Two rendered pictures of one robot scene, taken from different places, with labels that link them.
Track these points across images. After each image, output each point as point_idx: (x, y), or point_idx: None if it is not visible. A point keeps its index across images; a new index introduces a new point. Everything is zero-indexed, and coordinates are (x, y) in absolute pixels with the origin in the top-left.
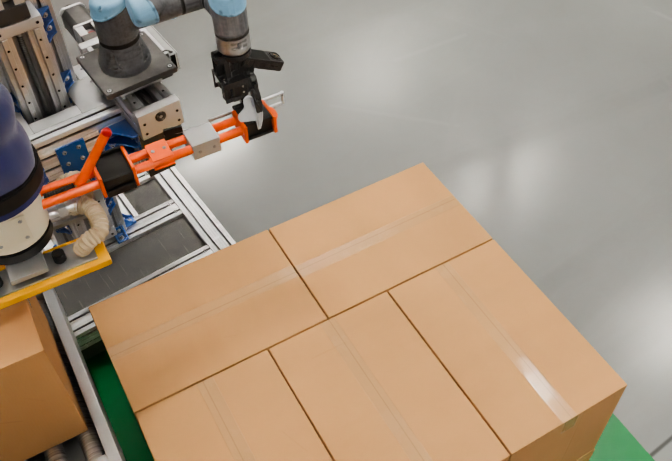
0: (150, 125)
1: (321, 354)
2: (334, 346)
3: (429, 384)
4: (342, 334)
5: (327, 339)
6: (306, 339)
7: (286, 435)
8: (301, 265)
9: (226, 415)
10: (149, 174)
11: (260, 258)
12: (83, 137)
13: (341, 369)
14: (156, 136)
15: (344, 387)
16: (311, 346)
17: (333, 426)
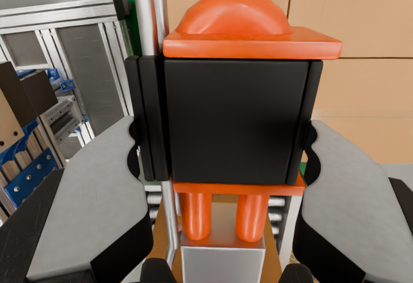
0: (1, 132)
1: (321, 14)
2: None
3: None
4: None
5: None
6: (297, 19)
7: (361, 81)
8: None
9: (312, 112)
10: (55, 104)
11: (182, 14)
12: (3, 187)
13: (348, 4)
14: (10, 107)
15: (365, 12)
16: (307, 18)
17: (386, 42)
